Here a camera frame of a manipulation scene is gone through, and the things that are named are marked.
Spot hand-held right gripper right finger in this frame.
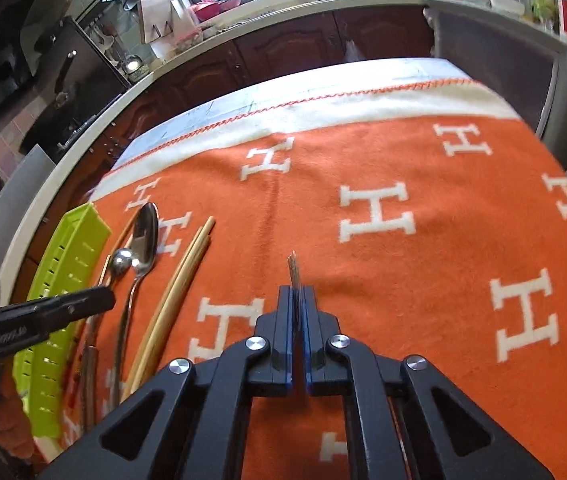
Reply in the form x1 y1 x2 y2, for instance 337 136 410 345
302 286 551 480

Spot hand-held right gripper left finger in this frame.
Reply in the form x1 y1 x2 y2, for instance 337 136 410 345
38 284 295 480

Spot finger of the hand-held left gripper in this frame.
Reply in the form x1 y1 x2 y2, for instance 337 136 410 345
23 286 114 312
48 294 116 333

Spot green plastic utensil tray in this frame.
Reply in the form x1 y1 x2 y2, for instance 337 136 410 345
12 202 113 438

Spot long-handled steel stirring spoon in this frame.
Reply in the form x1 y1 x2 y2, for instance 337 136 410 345
80 247 136 433

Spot large steel spoon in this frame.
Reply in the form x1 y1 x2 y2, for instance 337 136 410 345
110 201 160 411

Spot bundle of wooden chopsticks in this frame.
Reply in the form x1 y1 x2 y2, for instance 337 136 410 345
130 216 215 391

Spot person's left hand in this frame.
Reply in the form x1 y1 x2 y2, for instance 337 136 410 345
0 375 35 461

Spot orange printed blanket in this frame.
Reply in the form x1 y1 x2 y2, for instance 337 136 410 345
33 77 567 480

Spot stainless steel stove shield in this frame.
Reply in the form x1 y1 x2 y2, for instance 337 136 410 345
0 145 59 261

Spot black stove with pans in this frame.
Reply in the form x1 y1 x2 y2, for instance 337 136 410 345
28 17 131 161

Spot small steel teapot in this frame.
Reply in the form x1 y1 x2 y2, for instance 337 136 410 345
120 52 146 78

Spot pale patterned tablecloth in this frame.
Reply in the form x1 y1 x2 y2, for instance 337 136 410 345
113 57 469 161

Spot red-lidded food container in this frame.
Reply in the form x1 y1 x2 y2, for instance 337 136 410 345
173 30 204 53

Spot pale cutting board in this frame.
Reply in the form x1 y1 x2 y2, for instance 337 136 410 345
138 0 199 43

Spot red bowl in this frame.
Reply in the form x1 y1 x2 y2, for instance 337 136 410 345
188 0 244 21

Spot white kitchen countertop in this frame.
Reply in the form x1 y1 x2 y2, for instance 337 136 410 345
0 0 567 281

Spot grey steel cabinet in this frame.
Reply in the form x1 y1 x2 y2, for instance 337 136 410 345
428 7 567 161

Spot white bowl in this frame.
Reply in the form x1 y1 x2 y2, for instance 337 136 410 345
488 0 527 15

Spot green-label bottle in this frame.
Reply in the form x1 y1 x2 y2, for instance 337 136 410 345
531 0 559 31

